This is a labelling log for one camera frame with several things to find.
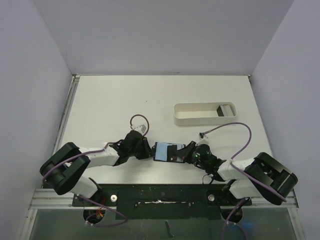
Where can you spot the stack of silver credit cards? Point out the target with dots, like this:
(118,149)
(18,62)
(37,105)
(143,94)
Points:
(225,111)

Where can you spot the aluminium frame rail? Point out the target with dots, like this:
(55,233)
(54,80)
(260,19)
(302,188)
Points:
(48,199)
(291,200)

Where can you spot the white oblong plastic tray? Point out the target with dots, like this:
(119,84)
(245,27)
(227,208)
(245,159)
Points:
(201,114)

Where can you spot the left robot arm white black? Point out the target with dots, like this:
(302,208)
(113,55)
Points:
(63,171)

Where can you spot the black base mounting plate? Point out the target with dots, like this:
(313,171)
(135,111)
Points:
(168,201)

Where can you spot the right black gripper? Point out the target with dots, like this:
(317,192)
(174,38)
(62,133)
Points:
(189,151)

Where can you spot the right aluminium frame rail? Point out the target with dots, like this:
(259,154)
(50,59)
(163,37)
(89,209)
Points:
(291,200)

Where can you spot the black VIP credit card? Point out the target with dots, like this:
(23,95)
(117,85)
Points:
(171,153)

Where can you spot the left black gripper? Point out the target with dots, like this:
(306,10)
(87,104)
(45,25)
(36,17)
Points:
(147,152)

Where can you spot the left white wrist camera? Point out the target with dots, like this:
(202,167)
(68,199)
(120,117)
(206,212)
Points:
(139,128)

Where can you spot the black card holder wallet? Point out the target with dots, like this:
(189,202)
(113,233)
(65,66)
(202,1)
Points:
(166,152)

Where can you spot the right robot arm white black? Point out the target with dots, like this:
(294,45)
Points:
(260,176)

